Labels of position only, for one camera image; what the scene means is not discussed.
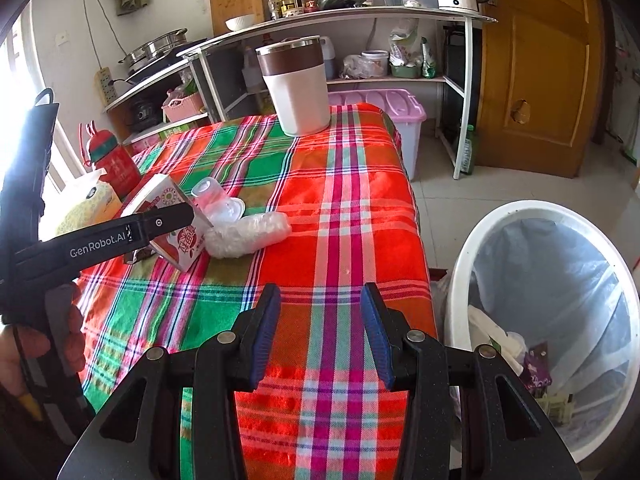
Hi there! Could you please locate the green glass bottle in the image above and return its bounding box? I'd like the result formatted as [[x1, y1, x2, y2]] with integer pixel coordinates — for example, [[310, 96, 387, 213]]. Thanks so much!
[[461, 125, 476, 176]]

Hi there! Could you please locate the white metal shelf rack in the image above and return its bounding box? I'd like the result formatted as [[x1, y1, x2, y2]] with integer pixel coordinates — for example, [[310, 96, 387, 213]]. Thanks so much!
[[102, 5, 498, 181]]

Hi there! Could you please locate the white ceramic bowl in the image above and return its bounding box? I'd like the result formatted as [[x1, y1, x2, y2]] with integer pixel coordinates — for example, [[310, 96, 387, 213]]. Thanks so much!
[[226, 14, 256, 32]]

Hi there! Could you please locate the clear plastic bag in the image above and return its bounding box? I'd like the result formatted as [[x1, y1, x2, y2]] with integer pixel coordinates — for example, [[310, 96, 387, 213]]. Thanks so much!
[[204, 211, 292, 259]]

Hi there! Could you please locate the person left hand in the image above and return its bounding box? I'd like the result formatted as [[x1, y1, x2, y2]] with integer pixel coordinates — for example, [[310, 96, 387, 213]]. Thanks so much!
[[0, 284, 87, 401]]

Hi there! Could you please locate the red antler water bottle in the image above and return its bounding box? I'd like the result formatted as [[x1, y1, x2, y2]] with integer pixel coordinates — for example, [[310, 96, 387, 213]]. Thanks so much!
[[78, 122, 141, 200]]

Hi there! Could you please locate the pink plastic basket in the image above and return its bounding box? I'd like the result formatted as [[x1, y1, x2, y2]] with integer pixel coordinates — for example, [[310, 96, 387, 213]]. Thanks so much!
[[162, 93, 205, 122]]

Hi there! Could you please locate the plaid tablecloth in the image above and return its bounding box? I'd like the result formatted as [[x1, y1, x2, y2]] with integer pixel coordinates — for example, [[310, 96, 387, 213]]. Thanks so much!
[[79, 104, 435, 479]]

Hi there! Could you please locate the yellow tissue pack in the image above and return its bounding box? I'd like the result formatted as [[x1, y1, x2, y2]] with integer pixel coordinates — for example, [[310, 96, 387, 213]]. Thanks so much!
[[53, 169, 122, 235]]

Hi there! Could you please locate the steel steamer pot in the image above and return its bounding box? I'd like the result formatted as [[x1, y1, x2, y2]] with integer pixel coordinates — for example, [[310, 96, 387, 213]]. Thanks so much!
[[118, 28, 188, 75]]

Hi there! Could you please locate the white brown lidded mug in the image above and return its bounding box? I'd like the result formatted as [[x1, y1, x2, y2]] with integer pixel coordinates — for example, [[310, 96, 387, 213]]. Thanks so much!
[[256, 36, 331, 136]]

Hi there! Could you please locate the white trash bin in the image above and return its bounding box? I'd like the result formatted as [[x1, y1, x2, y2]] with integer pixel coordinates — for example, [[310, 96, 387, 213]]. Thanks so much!
[[442, 200, 639, 463]]

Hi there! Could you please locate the white power strip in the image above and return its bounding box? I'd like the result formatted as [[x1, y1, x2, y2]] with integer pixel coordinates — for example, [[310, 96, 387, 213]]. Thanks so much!
[[94, 67, 117, 106]]

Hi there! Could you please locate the purple lid storage box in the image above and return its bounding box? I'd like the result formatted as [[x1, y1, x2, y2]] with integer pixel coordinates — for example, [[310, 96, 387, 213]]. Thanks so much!
[[329, 89, 426, 181]]

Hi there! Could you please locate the white paper bag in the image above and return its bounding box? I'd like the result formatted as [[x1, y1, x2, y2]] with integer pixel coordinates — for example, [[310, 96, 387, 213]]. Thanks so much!
[[468, 304, 526, 376]]

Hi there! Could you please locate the purple snack wrapper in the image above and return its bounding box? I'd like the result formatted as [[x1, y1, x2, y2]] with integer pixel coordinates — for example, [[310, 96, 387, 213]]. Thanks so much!
[[520, 341, 552, 399]]

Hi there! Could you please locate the wooden door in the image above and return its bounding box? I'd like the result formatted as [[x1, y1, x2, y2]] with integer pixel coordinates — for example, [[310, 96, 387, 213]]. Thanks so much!
[[476, 0, 605, 178]]

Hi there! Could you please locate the strawberry milk carton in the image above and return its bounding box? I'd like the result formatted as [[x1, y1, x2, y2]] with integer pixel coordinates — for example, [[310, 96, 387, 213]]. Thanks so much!
[[120, 174, 212, 272]]

